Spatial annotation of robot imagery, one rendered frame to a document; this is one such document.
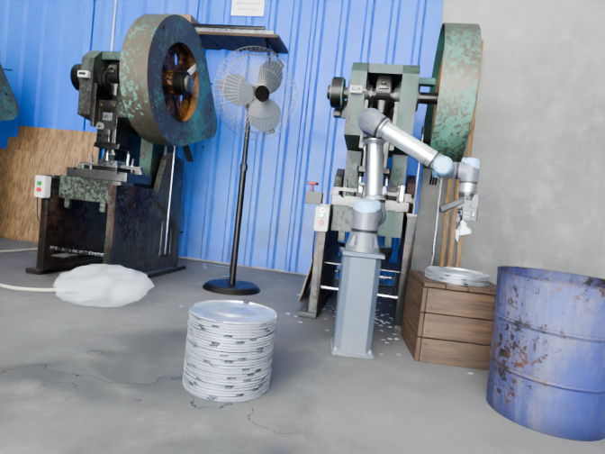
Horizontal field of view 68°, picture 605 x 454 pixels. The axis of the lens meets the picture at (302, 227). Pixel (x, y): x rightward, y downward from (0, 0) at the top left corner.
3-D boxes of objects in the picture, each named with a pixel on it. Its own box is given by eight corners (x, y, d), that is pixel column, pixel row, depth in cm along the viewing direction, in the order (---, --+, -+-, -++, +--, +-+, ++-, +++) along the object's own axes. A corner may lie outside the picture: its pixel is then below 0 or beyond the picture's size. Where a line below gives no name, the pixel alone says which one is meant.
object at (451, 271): (465, 269, 231) (466, 267, 231) (505, 280, 204) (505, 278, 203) (416, 266, 224) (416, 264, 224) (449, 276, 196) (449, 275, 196)
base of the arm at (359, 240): (381, 254, 193) (383, 231, 193) (346, 250, 193) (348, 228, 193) (375, 250, 208) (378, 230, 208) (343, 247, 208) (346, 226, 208)
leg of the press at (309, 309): (316, 319, 250) (334, 157, 246) (296, 316, 252) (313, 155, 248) (335, 291, 341) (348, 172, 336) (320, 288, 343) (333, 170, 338)
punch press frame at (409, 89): (397, 300, 249) (427, 54, 242) (320, 289, 256) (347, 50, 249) (394, 279, 326) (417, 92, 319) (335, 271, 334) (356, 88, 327)
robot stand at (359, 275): (374, 358, 194) (386, 255, 191) (330, 354, 194) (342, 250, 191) (367, 345, 212) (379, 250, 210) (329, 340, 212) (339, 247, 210)
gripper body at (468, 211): (475, 222, 192) (478, 194, 191) (454, 220, 196) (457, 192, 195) (476, 222, 199) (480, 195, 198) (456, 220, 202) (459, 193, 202)
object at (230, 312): (265, 330, 135) (265, 327, 135) (174, 315, 139) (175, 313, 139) (284, 309, 163) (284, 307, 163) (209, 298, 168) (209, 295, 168)
